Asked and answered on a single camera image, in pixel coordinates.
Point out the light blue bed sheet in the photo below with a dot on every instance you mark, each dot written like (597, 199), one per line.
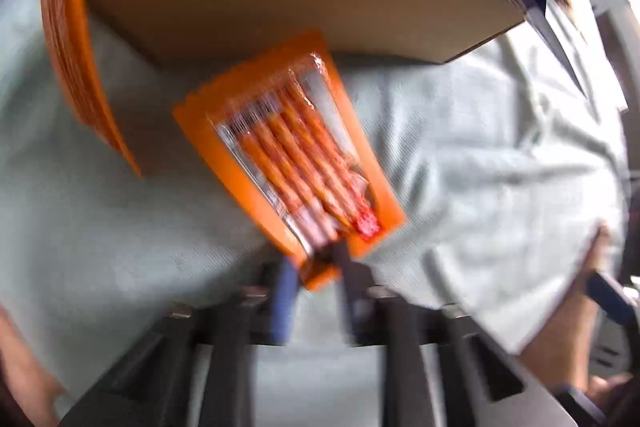
(450, 157)

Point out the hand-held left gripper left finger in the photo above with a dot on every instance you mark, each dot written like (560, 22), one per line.
(284, 302)

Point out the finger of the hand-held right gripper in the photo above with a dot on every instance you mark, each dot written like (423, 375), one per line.
(612, 299)

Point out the orange spicy stick packet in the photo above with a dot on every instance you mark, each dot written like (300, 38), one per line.
(75, 57)
(295, 147)

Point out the person's bare left leg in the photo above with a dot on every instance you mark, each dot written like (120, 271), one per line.
(25, 367)

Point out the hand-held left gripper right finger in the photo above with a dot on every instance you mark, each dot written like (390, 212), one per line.
(350, 297)

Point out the blue snack packet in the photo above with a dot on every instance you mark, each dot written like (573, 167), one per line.
(530, 7)

